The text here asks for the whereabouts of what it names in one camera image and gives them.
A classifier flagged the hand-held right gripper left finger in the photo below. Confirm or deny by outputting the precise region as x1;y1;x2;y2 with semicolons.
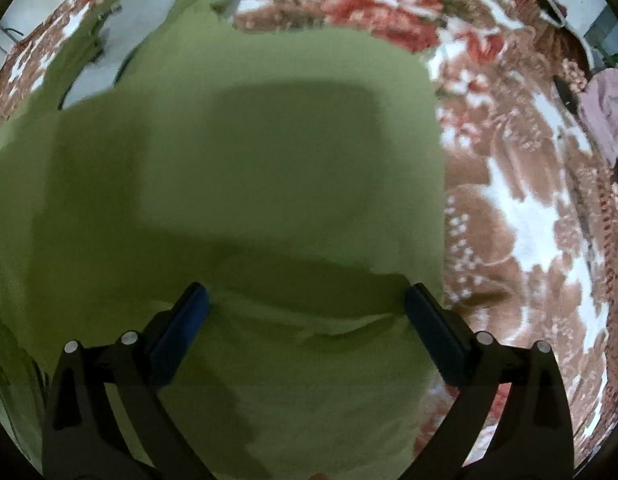
41;281;215;480

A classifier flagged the large green garment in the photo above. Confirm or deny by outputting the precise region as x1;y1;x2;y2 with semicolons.
0;0;447;480

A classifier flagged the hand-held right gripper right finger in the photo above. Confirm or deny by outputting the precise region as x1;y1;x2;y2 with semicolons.
404;282;575;480

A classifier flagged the pink cloth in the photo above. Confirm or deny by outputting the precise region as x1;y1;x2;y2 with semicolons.
579;69;618;166

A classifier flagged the floral brown blanket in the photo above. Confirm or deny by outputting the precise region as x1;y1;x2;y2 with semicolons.
0;0;618;476

